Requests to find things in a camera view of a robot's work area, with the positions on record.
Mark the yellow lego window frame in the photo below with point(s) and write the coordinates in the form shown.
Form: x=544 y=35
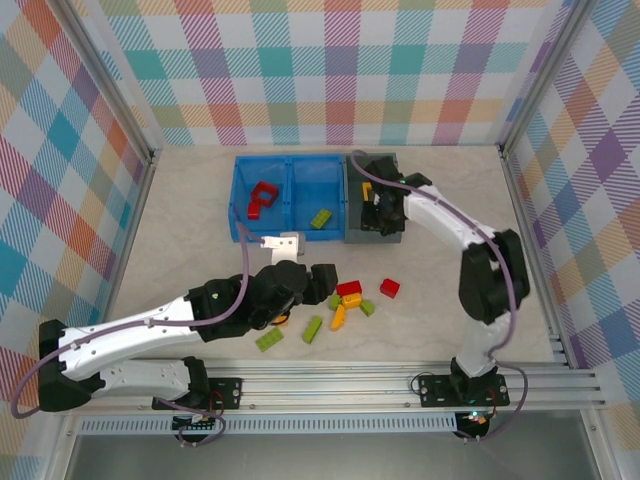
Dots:
x=365 y=192

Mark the long lime green lego brick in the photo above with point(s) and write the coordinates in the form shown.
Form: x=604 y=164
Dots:
x=312 y=330
x=269 y=340

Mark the orange curved lego piece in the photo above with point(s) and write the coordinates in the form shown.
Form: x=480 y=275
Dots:
x=338 y=319

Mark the small red lego brick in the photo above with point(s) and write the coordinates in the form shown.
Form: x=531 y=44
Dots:
x=253 y=211

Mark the red lego window frame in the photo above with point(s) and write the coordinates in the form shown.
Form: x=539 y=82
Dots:
x=256 y=192

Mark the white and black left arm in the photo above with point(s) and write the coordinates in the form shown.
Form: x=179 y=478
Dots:
x=115 y=372

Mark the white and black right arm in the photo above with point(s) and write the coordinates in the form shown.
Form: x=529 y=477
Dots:
x=475 y=350

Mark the grey plastic bin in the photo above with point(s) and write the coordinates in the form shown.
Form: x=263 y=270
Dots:
x=355 y=220

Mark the small lime green lego brick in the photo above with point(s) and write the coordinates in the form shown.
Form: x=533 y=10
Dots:
x=367 y=308
x=333 y=302

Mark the yellow lego brick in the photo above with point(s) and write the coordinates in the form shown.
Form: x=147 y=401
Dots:
x=351 y=300

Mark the blue plastic bin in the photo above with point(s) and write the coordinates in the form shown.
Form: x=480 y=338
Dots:
x=240 y=200
x=312 y=185

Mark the small circuit board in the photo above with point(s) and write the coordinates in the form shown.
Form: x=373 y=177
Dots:
x=475 y=421
x=195 y=425

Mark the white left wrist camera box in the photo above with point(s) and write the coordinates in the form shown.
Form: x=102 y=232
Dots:
x=285 y=245

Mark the wide aluminium base rail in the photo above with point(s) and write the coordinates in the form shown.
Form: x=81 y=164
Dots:
x=325 y=385

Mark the aluminium side rail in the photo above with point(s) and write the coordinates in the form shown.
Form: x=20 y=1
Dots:
x=130 y=235
x=536 y=250

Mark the aluminium frame post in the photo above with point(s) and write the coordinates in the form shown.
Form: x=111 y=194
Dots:
x=106 y=75
x=544 y=75

